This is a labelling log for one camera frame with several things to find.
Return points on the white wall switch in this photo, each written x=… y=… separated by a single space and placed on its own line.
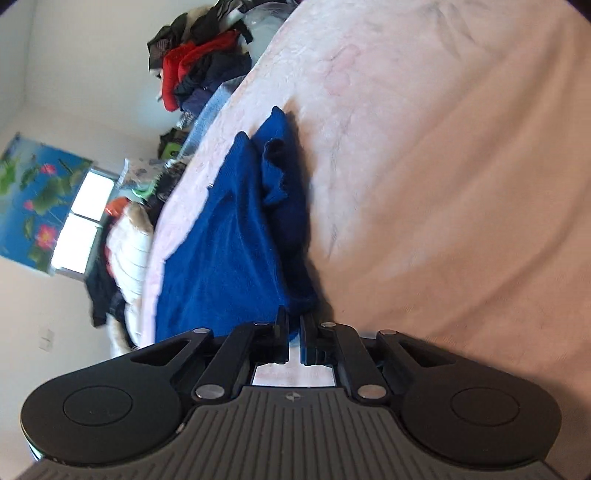
x=46 y=340

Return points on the floral pillow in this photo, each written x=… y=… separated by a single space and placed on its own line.
x=141 y=168

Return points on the white quilted jacket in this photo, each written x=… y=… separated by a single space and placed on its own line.
x=131 y=254

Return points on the blue knit sweater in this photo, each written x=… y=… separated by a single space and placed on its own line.
x=221 y=240

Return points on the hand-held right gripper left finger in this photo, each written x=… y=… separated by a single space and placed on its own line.
x=282 y=341

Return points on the pile of mixed clothes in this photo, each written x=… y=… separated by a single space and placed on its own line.
x=207 y=74

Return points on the light blue towel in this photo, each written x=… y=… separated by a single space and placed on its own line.
x=210 y=115

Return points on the heap of black clothes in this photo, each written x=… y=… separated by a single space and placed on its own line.
x=104 y=295

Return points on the clear plastic bag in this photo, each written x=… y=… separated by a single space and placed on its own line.
x=263 y=27

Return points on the red jacket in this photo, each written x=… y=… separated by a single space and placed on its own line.
x=184 y=60

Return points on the lotus print window blind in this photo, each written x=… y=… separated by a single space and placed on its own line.
x=32 y=198

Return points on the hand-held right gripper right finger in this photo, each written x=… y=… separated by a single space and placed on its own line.
x=305 y=344

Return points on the window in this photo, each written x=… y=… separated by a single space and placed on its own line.
x=81 y=217

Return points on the orange garment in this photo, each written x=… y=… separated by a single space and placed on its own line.
x=117 y=207

